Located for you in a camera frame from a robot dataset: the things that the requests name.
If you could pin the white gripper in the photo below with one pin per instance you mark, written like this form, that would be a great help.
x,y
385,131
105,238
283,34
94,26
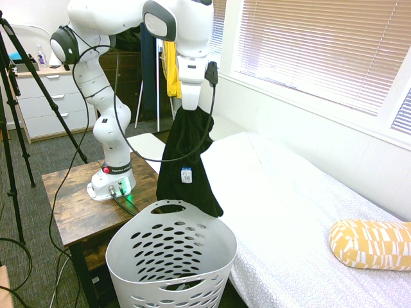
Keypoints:
x,y
191,94

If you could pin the black garment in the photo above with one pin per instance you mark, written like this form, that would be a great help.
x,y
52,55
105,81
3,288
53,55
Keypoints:
x,y
199,192

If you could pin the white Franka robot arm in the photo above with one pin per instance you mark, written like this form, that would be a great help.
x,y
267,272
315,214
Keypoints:
x,y
109,128

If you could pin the white clothes rack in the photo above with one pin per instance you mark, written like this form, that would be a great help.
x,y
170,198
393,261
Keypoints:
x,y
159,106

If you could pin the white perforated laundry basket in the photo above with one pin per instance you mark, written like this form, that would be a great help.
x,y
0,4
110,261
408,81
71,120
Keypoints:
x,y
199,279

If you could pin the yellow hanging garment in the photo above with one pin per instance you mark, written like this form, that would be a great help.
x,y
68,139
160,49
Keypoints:
x,y
171,73

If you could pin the blue hanging garment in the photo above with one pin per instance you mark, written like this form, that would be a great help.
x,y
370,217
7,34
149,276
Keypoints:
x,y
148,80

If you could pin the dark wooden cabinet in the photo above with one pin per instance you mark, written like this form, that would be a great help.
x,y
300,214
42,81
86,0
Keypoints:
x,y
128,73

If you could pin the small white window blind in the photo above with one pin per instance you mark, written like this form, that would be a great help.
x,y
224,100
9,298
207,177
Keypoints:
x,y
218,32

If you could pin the cream bed mattress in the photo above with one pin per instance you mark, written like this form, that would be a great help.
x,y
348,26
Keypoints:
x,y
144,144

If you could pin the white drawer dresser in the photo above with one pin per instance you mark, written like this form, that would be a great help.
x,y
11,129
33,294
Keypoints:
x,y
54,106

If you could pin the wide white window blind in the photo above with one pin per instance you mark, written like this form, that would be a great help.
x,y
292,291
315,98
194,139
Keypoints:
x,y
321,48

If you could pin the white circle-print duvet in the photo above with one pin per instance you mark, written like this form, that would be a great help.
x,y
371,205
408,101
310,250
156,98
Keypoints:
x,y
289,208

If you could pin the clear plastic bottle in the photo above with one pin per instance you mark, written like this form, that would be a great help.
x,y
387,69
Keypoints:
x,y
41,57

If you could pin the rustic wooden side table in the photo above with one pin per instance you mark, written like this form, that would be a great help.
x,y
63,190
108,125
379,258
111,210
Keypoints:
x,y
83,211

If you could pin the grey storage box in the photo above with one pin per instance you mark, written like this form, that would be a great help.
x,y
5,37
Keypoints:
x,y
24,65

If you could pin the narrow white window blind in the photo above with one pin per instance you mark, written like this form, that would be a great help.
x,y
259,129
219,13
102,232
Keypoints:
x,y
403,112

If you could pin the yellow patterned bolster pillow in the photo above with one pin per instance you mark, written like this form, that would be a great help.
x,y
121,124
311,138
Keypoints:
x,y
372,245

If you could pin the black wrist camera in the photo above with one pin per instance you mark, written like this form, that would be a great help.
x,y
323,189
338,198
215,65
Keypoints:
x,y
212,73

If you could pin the black camera tripod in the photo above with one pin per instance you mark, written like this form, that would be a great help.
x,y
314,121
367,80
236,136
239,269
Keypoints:
x,y
16,96

